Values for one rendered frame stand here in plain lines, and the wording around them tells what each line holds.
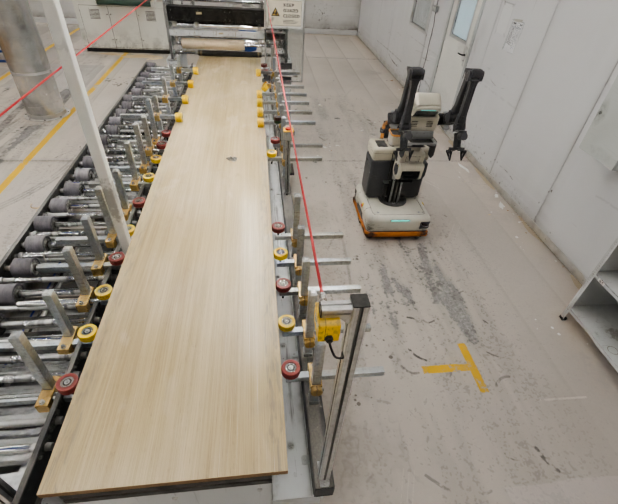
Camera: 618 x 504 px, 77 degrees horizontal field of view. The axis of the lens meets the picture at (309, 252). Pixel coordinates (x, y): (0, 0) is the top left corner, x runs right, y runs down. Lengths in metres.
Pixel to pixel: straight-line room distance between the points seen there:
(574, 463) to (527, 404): 0.38
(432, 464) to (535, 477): 0.58
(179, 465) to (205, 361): 0.41
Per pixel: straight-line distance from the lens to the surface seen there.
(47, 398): 1.96
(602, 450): 3.19
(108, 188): 2.21
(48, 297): 1.93
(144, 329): 1.93
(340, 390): 1.14
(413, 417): 2.74
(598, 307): 3.88
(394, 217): 3.75
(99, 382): 1.82
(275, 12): 5.73
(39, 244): 2.72
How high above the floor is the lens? 2.34
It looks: 40 degrees down
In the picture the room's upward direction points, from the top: 4 degrees clockwise
